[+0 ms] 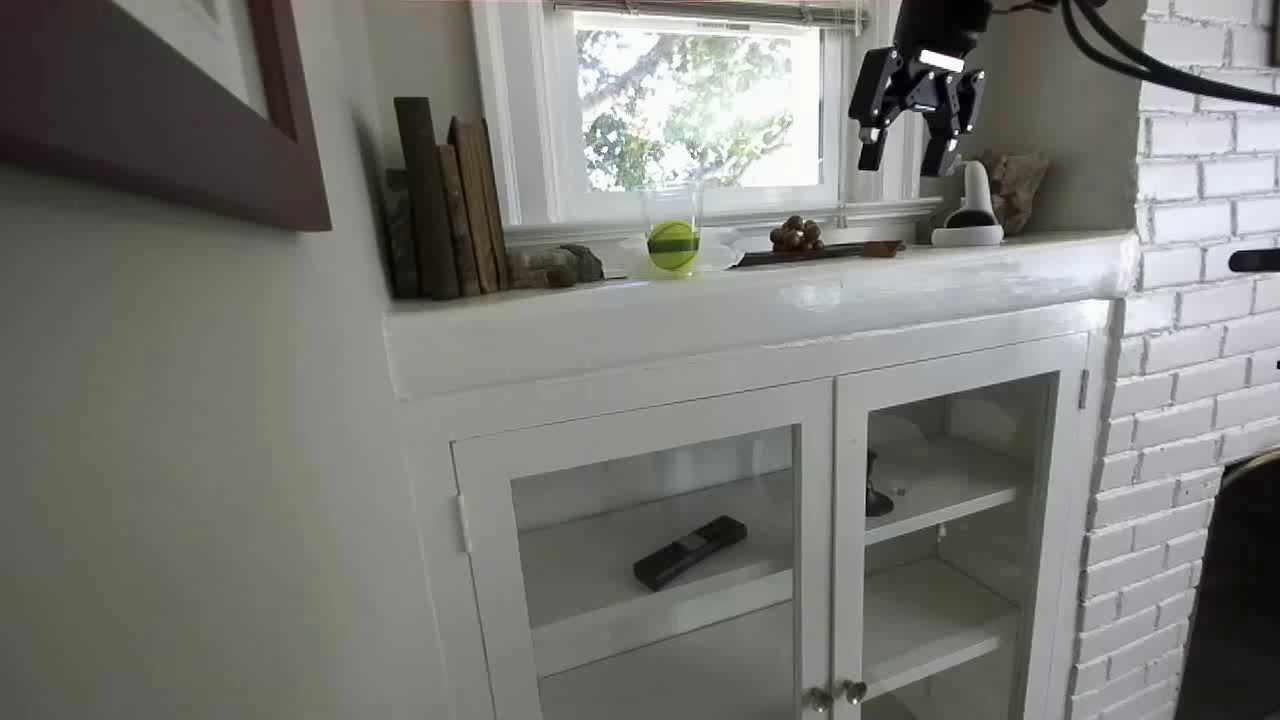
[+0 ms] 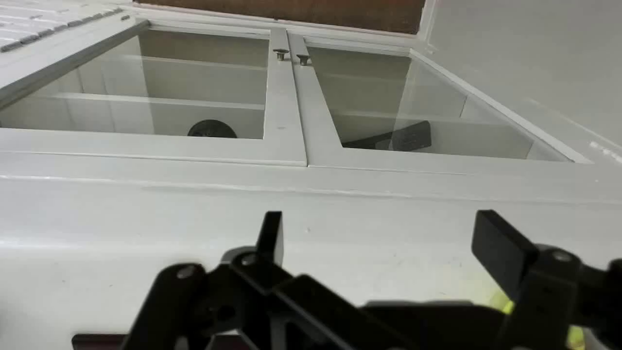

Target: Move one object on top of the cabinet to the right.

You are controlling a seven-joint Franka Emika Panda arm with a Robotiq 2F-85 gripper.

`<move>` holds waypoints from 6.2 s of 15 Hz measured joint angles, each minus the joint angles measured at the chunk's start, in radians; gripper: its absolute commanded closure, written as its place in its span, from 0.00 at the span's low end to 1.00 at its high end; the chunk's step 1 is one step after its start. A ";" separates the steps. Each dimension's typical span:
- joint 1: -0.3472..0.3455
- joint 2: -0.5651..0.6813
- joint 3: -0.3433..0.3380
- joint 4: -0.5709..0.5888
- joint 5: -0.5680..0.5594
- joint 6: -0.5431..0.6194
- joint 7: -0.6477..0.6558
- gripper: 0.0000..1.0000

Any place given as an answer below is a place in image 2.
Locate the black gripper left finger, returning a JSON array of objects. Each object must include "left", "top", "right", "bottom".
[{"left": 223, "top": 212, "right": 291, "bottom": 306}]

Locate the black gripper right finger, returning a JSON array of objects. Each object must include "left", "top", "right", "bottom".
[{"left": 470, "top": 210, "right": 583, "bottom": 325}]

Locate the small dark object on shelf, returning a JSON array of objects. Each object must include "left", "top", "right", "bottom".
[{"left": 188, "top": 121, "right": 235, "bottom": 139}]

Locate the white built-in cabinet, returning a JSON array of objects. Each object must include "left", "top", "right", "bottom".
[{"left": 0, "top": 0, "right": 622, "bottom": 350}]

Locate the right glass cabinet door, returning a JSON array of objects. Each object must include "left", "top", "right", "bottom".
[{"left": 290, "top": 35, "right": 589, "bottom": 172}]

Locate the glass cabinet door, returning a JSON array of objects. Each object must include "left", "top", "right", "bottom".
[
  {"left": 290, "top": 35, "right": 589, "bottom": 172},
  {"left": 0, "top": 16, "right": 307, "bottom": 168}
]

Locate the left glass cabinet door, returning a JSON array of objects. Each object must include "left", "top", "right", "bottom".
[{"left": 0, "top": 16, "right": 307, "bottom": 168}]

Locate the green tennis ball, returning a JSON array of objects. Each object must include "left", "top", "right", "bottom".
[{"left": 490, "top": 292, "right": 585, "bottom": 350}]

